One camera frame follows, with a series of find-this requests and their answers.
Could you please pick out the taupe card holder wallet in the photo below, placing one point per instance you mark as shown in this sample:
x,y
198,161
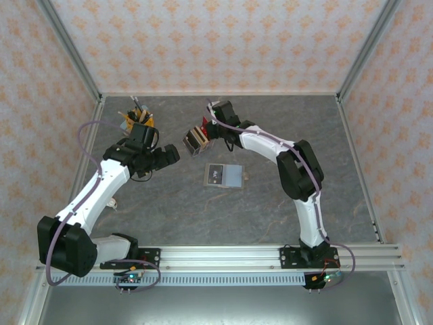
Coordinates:
x,y
233,176

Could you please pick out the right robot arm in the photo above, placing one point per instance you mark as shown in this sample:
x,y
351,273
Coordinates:
x,y
297,169

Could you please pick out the tan card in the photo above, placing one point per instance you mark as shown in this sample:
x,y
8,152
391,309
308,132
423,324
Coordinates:
x,y
198,134

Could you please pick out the red card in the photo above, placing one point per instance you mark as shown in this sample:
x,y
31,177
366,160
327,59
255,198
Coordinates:
x,y
204,121

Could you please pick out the black card with gold lines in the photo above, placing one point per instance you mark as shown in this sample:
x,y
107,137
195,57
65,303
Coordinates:
x,y
189,142

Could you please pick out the clear acrylic card stand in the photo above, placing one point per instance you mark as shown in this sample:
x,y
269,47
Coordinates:
x,y
201,153

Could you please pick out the light blue tape roll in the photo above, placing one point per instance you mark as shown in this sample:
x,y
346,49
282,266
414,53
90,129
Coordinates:
x,y
124,127

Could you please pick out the yellow pen cup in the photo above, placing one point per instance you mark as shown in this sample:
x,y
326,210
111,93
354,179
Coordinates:
x,y
151,120

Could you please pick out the wooden stick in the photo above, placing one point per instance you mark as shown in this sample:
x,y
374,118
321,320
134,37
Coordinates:
x,y
144,115

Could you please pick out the yellow pencil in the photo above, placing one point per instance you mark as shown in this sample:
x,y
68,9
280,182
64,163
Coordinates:
x,y
122,114

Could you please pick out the small white plastic piece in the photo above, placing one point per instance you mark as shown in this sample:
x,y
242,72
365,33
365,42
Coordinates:
x,y
112,203

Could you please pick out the black pen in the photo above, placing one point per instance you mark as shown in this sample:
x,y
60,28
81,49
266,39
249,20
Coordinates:
x,y
138,103
134,102

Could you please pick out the grey metal panel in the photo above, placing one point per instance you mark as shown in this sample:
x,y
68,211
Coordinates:
x,y
220,308

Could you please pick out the aluminium back rail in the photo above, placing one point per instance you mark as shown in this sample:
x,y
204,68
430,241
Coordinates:
x,y
220,93

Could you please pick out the aluminium side rail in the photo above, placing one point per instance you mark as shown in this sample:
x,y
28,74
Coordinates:
x,y
350,135
98,111

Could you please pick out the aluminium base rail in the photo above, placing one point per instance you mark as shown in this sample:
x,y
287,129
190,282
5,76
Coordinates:
x,y
220,257

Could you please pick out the aluminium frame post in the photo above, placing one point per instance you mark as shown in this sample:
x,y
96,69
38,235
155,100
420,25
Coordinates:
x,y
67,44
368,44

